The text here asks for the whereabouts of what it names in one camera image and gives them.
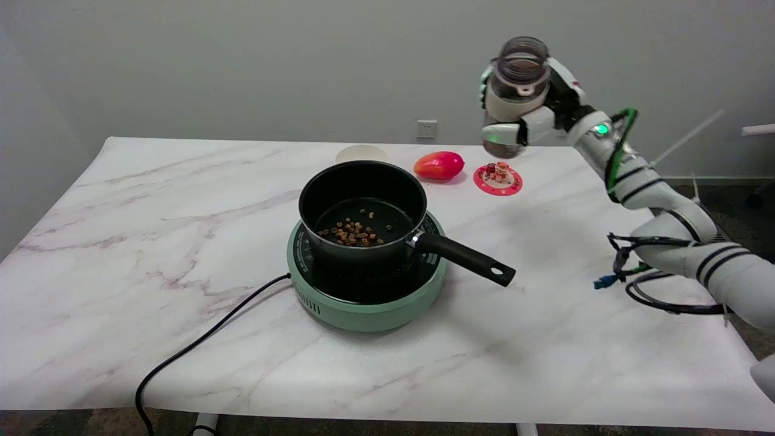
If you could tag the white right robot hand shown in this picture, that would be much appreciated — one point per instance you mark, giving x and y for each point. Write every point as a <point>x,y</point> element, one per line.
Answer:
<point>536,124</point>

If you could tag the clear plastic bottle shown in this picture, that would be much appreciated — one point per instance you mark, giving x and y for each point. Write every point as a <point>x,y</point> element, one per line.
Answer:
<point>516,79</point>

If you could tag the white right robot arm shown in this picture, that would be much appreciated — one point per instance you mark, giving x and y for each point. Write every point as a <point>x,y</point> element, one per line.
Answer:
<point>672,212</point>

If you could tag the black soup pot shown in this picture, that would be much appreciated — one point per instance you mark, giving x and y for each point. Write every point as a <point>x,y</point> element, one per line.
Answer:
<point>369,212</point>

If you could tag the red pink mango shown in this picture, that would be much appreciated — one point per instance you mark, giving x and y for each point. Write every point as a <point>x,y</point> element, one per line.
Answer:
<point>439,165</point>

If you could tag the brown food pellets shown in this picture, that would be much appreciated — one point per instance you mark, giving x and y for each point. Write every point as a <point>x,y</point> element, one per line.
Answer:
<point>354,232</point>

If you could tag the white bar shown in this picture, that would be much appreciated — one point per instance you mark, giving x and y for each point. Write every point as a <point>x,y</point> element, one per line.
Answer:
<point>758,129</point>

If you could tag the green induction cooker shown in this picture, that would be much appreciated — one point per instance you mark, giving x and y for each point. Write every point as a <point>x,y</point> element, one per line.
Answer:
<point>363,303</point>

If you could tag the white wall socket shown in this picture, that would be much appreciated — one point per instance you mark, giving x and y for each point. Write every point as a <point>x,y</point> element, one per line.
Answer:
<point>427,129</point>

